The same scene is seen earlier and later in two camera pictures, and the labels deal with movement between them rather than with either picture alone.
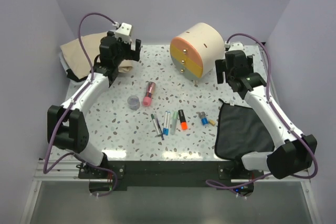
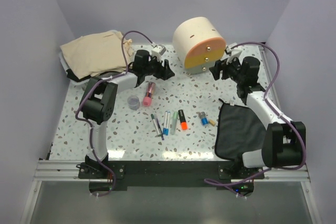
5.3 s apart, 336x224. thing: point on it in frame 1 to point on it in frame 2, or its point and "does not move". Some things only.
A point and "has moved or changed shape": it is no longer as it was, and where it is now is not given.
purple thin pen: (159, 127) does not move
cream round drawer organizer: (198, 51) has moved or changed shape
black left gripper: (133, 55) to (164, 72)
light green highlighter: (175, 118) does not move
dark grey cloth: (239, 132) does not move
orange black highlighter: (184, 124) does not move
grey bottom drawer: (179, 65) to (199, 70)
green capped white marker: (153, 119) does not move
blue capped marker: (167, 128) does not move
